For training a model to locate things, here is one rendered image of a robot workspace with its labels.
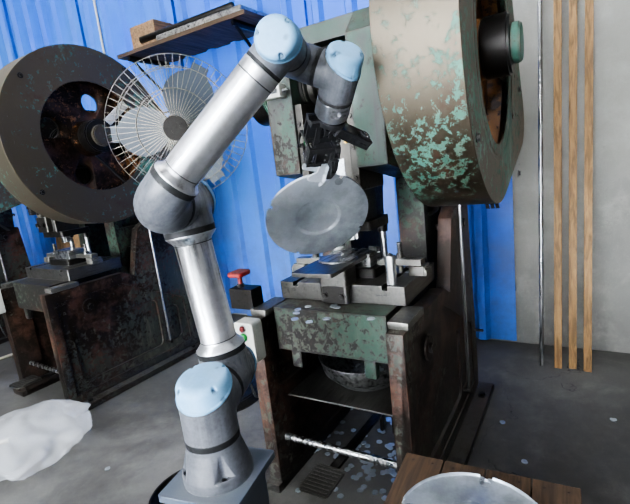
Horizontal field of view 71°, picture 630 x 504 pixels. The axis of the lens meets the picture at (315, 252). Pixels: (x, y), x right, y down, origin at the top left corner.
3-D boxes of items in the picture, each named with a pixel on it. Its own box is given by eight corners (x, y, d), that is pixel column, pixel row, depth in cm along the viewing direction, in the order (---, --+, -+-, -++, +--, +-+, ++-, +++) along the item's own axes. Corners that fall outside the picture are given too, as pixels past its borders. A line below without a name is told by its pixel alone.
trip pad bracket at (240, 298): (258, 343, 148) (250, 287, 144) (236, 339, 153) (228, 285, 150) (269, 336, 153) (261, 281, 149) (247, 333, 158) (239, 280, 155)
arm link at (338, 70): (330, 32, 87) (371, 46, 87) (320, 82, 96) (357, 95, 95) (318, 50, 82) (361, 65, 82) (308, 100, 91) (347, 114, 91)
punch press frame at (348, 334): (404, 473, 131) (361, -21, 105) (285, 440, 153) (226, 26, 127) (464, 359, 197) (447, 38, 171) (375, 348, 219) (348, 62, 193)
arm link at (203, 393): (173, 449, 90) (161, 389, 87) (198, 412, 103) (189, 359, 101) (229, 448, 88) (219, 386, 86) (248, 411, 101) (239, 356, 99)
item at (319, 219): (250, 246, 124) (250, 244, 124) (339, 261, 137) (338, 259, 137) (290, 162, 107) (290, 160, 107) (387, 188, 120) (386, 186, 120)
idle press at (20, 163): (76, 441, 197) (-27, 22, 163) (-18, 398, 251) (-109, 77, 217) (281, 320, 322) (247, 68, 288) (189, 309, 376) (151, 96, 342)
